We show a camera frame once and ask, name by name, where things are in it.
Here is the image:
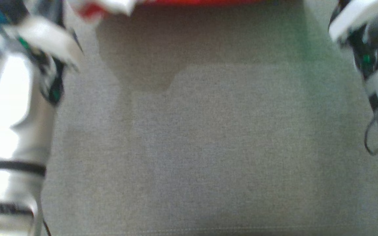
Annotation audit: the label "grey fabric sofa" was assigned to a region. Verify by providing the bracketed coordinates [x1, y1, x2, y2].
[0, 0, 378, 236]

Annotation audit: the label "red garment thin white stripes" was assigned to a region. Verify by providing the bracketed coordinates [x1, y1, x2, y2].
[67, 0, 268, 23]

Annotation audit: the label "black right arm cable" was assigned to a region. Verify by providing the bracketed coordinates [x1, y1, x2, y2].
[364, 95, 378, 156]

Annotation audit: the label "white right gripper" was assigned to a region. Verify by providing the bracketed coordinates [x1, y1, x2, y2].
[329, 0, 378, 42]

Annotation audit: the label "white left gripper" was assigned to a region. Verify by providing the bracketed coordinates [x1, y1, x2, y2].
[3, 16, 83, 69]

